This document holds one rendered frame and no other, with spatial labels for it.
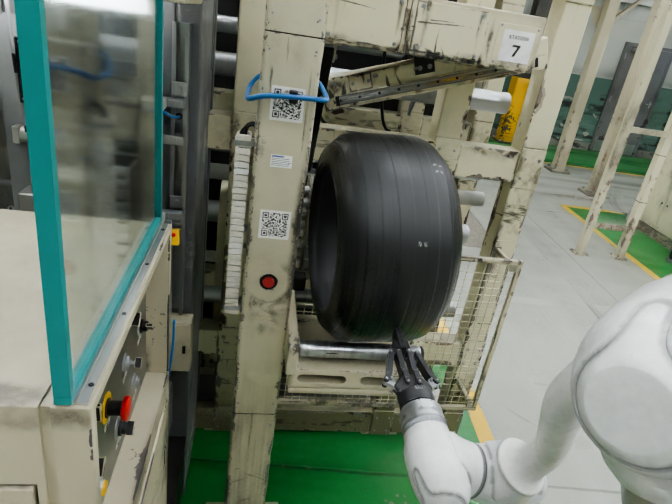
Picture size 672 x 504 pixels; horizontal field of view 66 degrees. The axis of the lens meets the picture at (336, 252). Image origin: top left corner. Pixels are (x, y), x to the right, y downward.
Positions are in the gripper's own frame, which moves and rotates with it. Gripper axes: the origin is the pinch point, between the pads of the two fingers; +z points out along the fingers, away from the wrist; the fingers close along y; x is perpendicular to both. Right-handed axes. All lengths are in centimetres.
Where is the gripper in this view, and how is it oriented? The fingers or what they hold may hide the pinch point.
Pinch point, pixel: (399, 341)
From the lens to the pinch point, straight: 125.2
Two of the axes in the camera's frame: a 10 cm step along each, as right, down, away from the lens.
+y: -9.8, -0.8, -1.7
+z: -1.0, -5.5, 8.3
